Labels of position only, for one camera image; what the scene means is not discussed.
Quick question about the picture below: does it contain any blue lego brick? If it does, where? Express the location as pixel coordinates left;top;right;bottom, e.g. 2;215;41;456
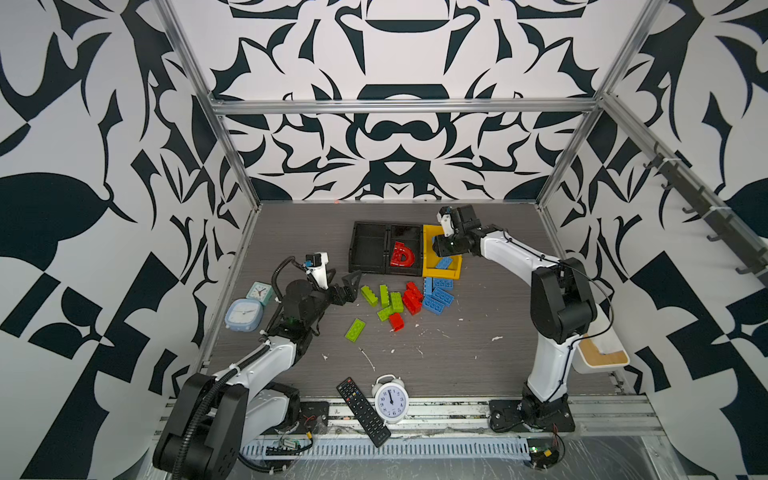
435;257;453;270
422;296;445;315
432;278;454;291
431;288;454;306

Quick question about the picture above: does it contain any small red lego brick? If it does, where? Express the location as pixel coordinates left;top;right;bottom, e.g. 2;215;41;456
389;313;405;332

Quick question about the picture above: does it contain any red arch lego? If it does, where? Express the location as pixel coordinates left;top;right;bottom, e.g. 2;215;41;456
390;241;416;268

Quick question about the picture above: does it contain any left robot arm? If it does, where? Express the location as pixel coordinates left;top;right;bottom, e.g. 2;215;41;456
152;267;362;479

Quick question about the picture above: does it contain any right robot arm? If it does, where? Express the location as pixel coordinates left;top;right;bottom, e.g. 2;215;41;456
432;205;598;422

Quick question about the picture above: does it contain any green lego brick left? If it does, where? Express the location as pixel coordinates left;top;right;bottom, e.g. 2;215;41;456
360;286;379;307

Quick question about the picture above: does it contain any lone green lego brick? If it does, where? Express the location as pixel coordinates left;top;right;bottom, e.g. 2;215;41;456
345;319;366;343

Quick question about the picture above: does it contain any small green square clock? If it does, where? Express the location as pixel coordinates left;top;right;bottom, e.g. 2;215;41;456
246;282;274;306

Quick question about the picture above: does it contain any yellow bin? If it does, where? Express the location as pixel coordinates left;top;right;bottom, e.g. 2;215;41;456
422;225;463;280

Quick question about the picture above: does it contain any green lego brick upright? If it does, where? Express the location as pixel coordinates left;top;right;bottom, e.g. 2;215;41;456
379;284;390;308

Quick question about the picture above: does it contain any black middle bin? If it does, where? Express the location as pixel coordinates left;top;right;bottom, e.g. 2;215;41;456
386;223;423;277

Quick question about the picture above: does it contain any black bin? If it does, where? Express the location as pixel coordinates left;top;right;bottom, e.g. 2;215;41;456
348;221;390;274
386;223;423;277

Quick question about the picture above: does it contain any black left bin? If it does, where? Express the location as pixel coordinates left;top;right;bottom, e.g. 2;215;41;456
348;221;390;274

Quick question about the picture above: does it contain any blue lego brick top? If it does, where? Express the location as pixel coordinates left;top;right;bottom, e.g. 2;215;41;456
432;278;454;291

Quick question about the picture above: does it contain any green lego brick right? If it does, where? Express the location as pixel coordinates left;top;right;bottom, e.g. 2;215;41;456
390;292;405;313

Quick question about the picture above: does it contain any blue square clock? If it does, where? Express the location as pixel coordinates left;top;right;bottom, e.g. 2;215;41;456
224;299;264;332

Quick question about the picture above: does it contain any red lego brick cluster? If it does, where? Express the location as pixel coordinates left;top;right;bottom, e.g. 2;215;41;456
402;282;424;316

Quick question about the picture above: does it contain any white twin-bell alarm clock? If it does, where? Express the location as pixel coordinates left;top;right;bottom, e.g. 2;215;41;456
372;374;410;424

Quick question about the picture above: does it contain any black remote control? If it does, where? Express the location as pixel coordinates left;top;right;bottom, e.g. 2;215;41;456
336;377;391;448

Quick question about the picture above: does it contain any white wooden-top tray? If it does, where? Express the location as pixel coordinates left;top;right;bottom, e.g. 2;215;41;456
572;322;630;375

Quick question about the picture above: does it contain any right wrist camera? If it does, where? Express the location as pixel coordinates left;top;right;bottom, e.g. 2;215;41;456
437;206;456;237

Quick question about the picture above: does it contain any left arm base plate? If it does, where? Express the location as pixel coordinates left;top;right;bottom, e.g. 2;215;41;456
263;401;330;436

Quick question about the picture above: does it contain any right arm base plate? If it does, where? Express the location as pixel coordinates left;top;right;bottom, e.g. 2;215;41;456
489;396;576;433

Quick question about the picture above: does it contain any white cable duct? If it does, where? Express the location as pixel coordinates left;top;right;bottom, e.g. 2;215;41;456
242;437;530;461

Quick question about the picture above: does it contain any wall hook rail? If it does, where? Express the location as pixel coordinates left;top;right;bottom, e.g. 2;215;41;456
643;153;767;287

